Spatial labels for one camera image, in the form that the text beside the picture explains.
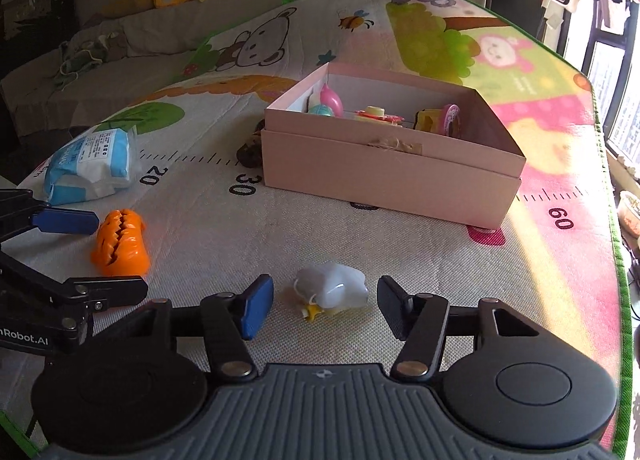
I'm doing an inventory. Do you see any red yellow lantern toy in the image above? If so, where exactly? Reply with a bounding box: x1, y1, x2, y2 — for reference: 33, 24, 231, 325
415, 103, 464, 137

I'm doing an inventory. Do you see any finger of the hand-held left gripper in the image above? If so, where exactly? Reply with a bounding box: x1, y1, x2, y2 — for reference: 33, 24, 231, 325
0, 250, 150, 313
0, 189, 100, 242

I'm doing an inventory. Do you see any beige covered sofa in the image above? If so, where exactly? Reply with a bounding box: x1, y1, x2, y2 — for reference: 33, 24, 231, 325
0, 0, 311, 127

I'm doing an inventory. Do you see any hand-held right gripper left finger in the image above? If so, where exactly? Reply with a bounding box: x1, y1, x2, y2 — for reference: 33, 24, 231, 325
134, 274, 275, 382

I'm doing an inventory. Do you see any pink cardboard box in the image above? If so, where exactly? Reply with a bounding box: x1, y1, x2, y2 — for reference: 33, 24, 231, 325
260, 62, 527, 231

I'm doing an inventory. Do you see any window frame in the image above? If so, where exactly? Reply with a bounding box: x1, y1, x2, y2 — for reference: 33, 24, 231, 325
579, 0, 640, 168

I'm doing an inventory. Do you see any blue wet wipes packet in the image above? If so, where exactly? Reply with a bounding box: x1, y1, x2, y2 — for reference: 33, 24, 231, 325
42, 125, 139, 207

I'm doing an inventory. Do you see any white star-shaped toy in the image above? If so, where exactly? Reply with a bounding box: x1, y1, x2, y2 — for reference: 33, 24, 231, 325
291, 262, 370, 324

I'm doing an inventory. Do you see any brown toy figure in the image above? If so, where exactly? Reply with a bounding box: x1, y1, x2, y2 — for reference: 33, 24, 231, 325
236, 128, 265, 169

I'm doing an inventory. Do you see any green patterned cloth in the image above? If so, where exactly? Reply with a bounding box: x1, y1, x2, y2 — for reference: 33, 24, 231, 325
59, 34, 110, 87

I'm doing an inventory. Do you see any orange toothed toy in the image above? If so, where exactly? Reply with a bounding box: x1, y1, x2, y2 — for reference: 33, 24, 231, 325
89, 208, 151, 277

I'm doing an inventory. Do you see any pink pig toy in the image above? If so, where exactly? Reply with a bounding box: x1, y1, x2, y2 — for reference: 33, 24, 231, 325
319, 83, 347, 117

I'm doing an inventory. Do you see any cartoon printed play mat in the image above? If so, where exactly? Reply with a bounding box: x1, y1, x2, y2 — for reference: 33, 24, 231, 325
0, 0, 630, 460

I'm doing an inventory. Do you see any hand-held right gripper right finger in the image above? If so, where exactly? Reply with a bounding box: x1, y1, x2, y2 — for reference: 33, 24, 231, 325
376, 275, 540, 379

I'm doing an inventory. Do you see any long yellow plush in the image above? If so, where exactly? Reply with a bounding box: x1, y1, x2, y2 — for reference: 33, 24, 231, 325
96, 0, 157, 19

